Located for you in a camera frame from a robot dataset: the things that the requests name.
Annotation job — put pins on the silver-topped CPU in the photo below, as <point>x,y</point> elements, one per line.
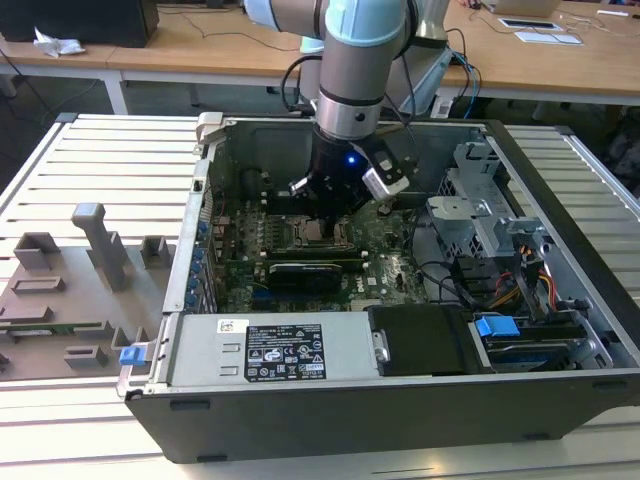
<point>314,232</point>

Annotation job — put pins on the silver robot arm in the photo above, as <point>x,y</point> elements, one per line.
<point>357,75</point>

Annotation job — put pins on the RAM slot with white clips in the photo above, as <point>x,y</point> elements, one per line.
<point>275,199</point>
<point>275,208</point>

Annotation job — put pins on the CPU socket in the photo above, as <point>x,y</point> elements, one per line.
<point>346,247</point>

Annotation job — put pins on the blue expansion slot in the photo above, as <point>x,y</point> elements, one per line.
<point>267,299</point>

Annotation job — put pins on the blue slot retainer clip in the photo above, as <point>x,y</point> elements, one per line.
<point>193,285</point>
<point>198,256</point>
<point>190,301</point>
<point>202,231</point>

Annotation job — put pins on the black plastic cover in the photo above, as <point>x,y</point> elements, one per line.
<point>425,340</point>

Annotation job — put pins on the silver coin battery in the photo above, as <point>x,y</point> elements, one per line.
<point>384,210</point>

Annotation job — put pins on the green motherboard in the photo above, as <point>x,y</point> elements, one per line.
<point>390,260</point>

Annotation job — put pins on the black graphics card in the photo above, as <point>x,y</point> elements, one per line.
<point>305,276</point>

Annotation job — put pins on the metal drive cage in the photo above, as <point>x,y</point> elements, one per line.
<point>460,220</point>

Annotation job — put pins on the wooden desk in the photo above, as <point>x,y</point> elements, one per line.
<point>50,65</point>
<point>225,55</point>

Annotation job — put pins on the black disk bay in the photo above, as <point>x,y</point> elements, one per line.
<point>470,280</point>

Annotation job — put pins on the hard disk in blue carrier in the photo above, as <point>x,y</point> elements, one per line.
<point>495,329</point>

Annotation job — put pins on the grey power supply box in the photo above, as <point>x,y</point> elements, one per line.
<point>195,350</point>

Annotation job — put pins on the black and grey PC case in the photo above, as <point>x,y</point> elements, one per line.
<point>350,425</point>

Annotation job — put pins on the silver laptop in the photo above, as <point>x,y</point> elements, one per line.
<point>525,6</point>

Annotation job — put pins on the white paper sheet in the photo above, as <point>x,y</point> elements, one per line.
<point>550,38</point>

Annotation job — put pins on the blue case latch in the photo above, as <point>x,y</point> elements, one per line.
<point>134,357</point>

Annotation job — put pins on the grey parts rack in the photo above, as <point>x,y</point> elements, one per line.
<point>75,295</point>

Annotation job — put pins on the green RAM stick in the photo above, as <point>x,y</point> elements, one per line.
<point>75,327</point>

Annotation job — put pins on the black computer box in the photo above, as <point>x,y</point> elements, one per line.
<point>75,20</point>

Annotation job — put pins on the crumpled white paper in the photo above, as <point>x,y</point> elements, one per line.
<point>60,46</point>

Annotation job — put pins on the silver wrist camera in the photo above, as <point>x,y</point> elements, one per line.
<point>387,182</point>

